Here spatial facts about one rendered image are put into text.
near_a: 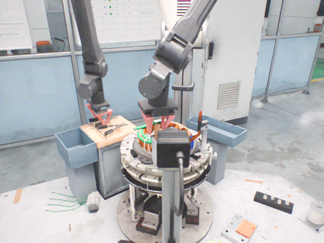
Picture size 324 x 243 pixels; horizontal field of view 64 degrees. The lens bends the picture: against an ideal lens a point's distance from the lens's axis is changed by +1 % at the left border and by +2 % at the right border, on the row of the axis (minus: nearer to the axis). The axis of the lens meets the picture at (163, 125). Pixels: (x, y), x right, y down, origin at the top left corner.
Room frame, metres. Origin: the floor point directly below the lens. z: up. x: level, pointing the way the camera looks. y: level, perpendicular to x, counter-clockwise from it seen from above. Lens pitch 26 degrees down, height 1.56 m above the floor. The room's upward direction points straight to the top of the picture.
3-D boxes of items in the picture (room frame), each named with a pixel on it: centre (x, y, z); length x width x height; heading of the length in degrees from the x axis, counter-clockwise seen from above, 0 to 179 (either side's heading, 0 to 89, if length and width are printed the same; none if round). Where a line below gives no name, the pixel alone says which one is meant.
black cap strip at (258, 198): (0.84, -0.46, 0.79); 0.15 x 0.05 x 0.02; 59
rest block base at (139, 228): (0.69, 0.06, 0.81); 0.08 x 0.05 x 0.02; 70
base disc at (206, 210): (0.80, -0.01, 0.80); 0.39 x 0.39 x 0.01
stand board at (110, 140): (0.99, 0.23, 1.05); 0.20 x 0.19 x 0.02; 127
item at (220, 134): (1.02, -0.23, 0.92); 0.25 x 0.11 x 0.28; 45
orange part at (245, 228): (0.69, -0.30, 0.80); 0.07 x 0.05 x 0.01; 141
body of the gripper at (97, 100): (1.01, 0.28, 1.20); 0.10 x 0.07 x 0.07; 36
